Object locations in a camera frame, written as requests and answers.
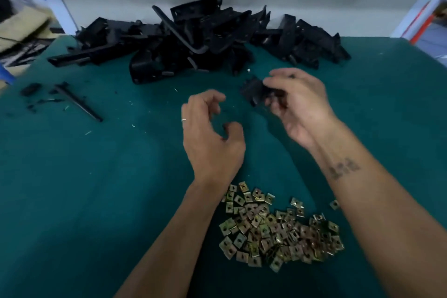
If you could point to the person's left hand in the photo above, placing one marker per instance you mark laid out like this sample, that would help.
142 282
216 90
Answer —
209 144

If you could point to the person's right hand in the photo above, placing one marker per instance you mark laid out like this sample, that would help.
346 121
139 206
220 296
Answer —
304 102

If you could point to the black plastic bracket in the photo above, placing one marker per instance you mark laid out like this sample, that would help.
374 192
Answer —
253 90

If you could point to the pile of black plastic brackets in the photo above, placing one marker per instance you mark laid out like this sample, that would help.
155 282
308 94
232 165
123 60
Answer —
202 39

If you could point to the pile of brass clip nuts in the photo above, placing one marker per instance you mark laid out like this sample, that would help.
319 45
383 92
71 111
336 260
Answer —
276 228

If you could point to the person's left forearm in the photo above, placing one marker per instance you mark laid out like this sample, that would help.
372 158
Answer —
171 245

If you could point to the person's right forearm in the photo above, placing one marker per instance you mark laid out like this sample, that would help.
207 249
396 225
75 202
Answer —
384 203

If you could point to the green table cloth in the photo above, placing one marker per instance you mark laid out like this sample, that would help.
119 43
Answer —
84 196

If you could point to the thin black plastic strip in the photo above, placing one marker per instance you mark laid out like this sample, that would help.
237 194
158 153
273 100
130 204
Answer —
78 102

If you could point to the small black plastic scrap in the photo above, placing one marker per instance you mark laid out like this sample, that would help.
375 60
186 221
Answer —
30 90

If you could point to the brown cardboard piece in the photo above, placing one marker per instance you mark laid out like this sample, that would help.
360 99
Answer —
24 29

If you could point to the black bag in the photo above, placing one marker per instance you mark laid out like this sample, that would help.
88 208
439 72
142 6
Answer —
4 1

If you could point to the white metal rack frame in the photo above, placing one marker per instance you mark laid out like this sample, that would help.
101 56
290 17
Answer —
419 4

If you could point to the blue metal frame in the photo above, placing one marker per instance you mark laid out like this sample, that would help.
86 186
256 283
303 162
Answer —
5 74

